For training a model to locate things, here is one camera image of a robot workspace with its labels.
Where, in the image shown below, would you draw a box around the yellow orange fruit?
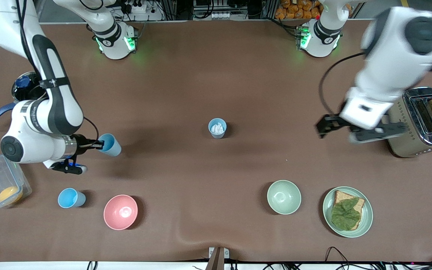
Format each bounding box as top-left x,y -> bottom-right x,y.
0,186 -> 24,205

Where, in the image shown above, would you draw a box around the black looped cable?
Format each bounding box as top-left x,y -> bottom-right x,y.
325,246 -> 351,270

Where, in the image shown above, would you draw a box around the orange snack bags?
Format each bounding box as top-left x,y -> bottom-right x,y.
274,0 -> 322,20

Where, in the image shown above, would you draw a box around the brown bread slice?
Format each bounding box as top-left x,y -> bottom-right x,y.
333,190 -> 366,231

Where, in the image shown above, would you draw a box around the blue cup holding white paper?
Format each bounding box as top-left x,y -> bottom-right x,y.
208,118 -> 227,139

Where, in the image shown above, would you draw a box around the beige chrome toaster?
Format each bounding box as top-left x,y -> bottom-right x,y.
385,87 -> 432,158

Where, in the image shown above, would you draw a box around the glass lid with blue knob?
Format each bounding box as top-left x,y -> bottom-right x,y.
12,72 -> 46,102

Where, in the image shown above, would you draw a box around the green lettuce leaf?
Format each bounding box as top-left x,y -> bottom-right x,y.
331,198 -> 361,231

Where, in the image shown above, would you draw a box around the pale green bowl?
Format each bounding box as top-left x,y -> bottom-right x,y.
267,180 -> 302,215

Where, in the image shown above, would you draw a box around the pale green plate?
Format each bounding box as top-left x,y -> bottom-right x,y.
322,186 -> 374,238

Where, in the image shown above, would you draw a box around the blue plastic cup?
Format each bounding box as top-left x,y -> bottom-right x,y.
98,133 -> 122,157
58,188 -> 87,209

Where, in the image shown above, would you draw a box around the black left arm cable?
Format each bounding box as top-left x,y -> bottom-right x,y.
318,52 -> 367,116

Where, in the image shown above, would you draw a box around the white power strip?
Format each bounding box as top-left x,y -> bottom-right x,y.
130,1 -> 148,14

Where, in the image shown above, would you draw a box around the metal table clamp bracket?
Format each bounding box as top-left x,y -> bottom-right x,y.
205,247 -> 230,270

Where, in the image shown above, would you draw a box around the pink bowl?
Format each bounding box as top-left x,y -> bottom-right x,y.
103,195 -> 138,230

